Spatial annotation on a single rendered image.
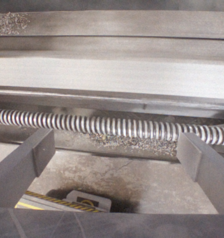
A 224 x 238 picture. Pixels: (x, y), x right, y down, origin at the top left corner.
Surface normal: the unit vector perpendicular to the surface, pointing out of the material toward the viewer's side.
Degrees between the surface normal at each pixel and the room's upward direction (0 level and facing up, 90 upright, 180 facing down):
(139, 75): 36
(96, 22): 0
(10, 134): 0
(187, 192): 0
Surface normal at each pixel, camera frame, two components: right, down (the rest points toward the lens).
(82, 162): -0.12, -0.11
